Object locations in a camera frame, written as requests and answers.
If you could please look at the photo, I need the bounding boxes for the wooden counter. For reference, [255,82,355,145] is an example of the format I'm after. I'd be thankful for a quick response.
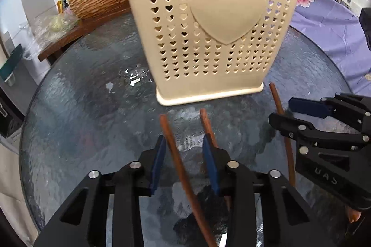
[38,5,134,65]

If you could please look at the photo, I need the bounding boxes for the clear plastic bags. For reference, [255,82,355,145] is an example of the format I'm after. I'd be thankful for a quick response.
[19,11,83,59]

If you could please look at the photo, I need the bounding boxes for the grey water dispenser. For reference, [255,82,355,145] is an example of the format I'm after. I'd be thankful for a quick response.
[0,85,25,143]

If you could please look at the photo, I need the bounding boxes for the purple floral cloth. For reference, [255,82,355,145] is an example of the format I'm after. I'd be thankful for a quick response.
[290,0,371,97]

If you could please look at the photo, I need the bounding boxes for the person's right hand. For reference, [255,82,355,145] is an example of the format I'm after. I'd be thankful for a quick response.
[346,208,363,224]

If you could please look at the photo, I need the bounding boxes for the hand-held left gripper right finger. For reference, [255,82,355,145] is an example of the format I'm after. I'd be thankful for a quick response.
[201,133,332,247]

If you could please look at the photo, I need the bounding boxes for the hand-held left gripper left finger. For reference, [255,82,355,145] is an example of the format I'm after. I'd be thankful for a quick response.
[34,135,168,247]

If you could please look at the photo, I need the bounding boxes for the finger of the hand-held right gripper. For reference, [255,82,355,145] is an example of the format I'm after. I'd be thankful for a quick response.
[288,93,371,135]
[268,110,371,149]

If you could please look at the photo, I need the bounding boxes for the beige plastic utensil holder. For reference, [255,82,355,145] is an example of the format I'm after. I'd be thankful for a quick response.
[112,0,308,106]

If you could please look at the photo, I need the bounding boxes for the dark cloth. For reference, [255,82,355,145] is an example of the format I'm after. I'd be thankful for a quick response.
[359,7,371,51]

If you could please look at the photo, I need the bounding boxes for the teal cup holder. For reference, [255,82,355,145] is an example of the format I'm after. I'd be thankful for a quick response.
[0,44,24,82]

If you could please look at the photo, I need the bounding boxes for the brown wooden chopstick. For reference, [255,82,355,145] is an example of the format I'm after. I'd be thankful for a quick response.
[199,108,233,211]
[159,114,218,247]
[269,83,297,188]

